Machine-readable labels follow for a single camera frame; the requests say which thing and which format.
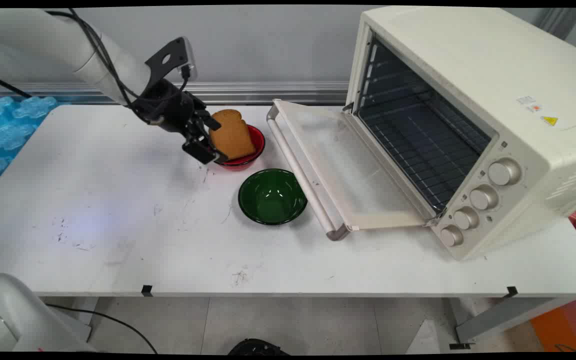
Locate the orange floor mat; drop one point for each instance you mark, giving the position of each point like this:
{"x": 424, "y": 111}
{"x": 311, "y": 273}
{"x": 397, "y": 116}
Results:
{"x": 563, "y": 327}

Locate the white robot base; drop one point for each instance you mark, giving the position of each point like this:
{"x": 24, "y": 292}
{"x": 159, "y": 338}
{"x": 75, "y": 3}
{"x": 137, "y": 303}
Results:
{"x": 18, "y": 320}

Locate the red bowl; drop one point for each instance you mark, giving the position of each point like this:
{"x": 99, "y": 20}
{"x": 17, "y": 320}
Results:
{"x": 255, "y": 145}

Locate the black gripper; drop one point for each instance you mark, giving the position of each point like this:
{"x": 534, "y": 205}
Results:
{"x": 168, "y": 105}

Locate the black tape piece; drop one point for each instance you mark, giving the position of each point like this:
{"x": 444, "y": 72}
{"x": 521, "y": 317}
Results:
{"x": 512, "y": 292}
{"x": 147, "y": 290}

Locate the medium silver oven knob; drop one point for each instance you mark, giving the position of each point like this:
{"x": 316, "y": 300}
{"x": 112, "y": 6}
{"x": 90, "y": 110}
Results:
{"x": 483, "y": 197}
{"x": 466, "y": 218}

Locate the black round floor object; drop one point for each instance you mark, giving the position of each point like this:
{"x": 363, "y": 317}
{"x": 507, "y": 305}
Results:
{"x": 255, "y": 347}

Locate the large silver oven knob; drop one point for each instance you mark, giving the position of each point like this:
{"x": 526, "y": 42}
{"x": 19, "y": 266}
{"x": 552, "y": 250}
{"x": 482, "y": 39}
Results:
{"x": 504, "y": 171}

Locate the aluminium rail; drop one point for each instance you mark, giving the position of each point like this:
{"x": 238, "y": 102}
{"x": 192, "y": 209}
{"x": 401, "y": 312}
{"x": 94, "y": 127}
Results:
{"x": 268, "y": 92}

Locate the grey table leg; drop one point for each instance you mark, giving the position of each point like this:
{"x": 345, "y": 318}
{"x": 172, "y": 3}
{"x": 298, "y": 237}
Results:
{"x": 85, "y": 315}
{"x": 508, "y": 317}

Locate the blue bubble wrap sheet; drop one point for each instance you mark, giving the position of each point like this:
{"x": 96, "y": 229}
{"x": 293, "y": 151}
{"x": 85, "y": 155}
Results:
{"x": 8, "y": 130}

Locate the brown bread slice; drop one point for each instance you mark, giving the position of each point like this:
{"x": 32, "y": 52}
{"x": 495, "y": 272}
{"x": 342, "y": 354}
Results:
{"x": 232, "y": 135}

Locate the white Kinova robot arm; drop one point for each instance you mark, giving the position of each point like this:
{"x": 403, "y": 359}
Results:
{"x": 43, "y": 42}

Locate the small silver oven knob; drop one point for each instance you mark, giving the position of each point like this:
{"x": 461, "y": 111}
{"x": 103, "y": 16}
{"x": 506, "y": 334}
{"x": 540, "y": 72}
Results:
{"x": 451, "y": 235}

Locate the cream toaster oven body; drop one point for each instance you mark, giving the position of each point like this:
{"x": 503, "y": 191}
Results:
{"x": 468, "y": 60}

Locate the green bowl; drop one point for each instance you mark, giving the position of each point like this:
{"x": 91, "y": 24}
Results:
{"x": 273, "y": 197}

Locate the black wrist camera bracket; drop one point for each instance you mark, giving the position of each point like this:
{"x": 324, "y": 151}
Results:
{"x": 168, "y": 57}

